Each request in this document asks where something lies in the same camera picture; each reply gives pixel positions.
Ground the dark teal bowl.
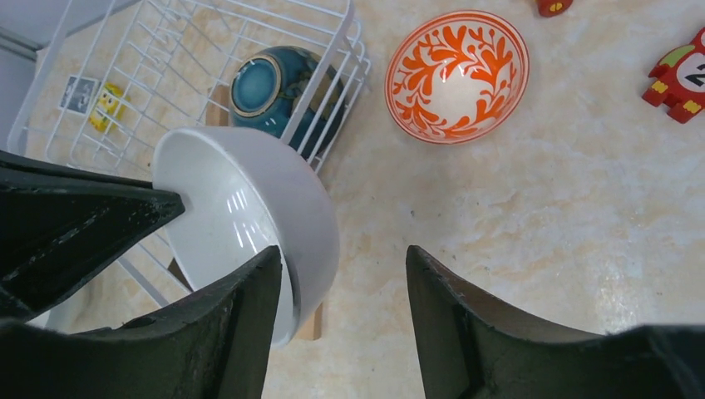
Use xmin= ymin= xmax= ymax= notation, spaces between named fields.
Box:
xmin=229 ymin=46 xmax=347 ymax=159

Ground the blue playing card box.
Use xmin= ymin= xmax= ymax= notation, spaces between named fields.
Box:
xmin=58 ymin=75 xmax=101 ymax=116

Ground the light wooden block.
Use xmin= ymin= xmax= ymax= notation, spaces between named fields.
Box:
xmin=295 ymin=303 xmax=324 ymax=341

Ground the colourful toy block car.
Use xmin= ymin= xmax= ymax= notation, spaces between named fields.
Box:
xmin=535 ymin=0 xmax=574 ymax=17

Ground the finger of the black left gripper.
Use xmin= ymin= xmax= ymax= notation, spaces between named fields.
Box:
xmin=1 ymin=151 xmax=185 ymax=320

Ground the white orange pattern bowl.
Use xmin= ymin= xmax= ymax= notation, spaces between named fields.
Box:
xmin=384 ymin=10 xmax=530 ymax=145

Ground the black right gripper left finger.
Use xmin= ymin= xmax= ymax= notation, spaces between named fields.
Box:
xmin=1 ymin=246 xmax=283 ymax=398

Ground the dark brown block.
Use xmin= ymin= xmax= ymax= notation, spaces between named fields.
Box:
xmin=167 ymin=259 xmax=194 ymax=293

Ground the yellow owl card box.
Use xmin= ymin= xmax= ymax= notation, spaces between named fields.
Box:
xmin=89 ymin=82 xmax=130 ymax=133

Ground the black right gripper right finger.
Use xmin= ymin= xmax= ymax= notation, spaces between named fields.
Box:
xmin=406 ymin=245 xmax=704 ymax=398

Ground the small white bowl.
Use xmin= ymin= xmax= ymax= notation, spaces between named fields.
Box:
xmin=150 ymin=126 xmax=340 ymax=347

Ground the small wooden block under rack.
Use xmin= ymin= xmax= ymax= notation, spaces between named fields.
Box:
xmin=205 ymin=85 xmax=230 ymax=126

